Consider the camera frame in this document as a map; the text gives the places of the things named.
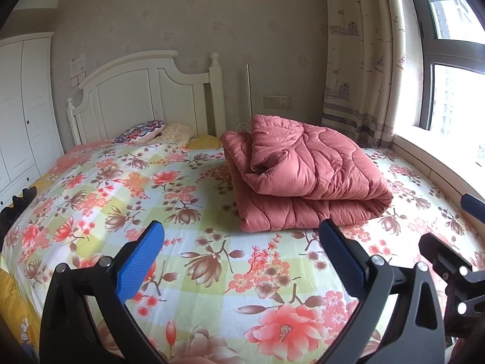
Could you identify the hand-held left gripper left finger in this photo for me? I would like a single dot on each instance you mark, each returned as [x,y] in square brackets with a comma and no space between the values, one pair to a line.
[140,261]

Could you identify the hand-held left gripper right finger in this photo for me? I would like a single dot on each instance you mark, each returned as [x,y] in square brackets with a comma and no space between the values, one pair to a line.
[343,259]

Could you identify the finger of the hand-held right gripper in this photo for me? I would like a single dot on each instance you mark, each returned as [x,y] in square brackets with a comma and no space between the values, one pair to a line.
[445,252]
[473,204]

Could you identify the pink quilted jacket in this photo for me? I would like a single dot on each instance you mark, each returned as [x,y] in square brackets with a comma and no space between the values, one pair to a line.
[303,174]

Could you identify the floral bed sheet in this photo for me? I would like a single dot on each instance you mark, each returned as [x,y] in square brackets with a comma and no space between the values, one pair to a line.
[189,242]

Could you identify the beige window sill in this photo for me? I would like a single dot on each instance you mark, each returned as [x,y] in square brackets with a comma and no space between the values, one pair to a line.
[428,159]

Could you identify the dark framed window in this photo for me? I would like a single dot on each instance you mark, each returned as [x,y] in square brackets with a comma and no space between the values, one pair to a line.
[454,91]

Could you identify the colourful patterned pillow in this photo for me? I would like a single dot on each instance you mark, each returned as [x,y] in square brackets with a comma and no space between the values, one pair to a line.
[140,132]

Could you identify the beige pillow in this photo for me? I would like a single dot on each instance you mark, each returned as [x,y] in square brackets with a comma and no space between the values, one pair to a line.
[176,133]

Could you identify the yellow blanket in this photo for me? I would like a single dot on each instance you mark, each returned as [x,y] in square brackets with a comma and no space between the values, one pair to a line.
[15,307]

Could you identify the black object on bed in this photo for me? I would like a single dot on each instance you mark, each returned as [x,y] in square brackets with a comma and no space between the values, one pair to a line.
[15,212]

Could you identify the yellow pillow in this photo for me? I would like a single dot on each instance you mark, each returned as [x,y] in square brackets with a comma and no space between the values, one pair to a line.
[206,142]

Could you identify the white wooden headboard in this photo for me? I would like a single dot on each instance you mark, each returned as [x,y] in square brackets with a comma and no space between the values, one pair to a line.
[129,98]

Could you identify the printed beige curtain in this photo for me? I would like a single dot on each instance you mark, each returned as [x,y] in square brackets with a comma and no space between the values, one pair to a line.
[363,53]

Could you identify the white wardrobe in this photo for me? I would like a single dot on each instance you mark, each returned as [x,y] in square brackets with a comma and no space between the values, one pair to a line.
[22,113]

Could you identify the thin white pole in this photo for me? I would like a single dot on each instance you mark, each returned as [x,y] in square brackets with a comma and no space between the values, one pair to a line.
[248,94]

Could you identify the wall socket panel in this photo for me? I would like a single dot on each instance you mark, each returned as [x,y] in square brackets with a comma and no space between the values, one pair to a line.
[277,102]

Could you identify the paper notice on wall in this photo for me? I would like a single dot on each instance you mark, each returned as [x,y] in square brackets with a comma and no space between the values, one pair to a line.
[77,69]

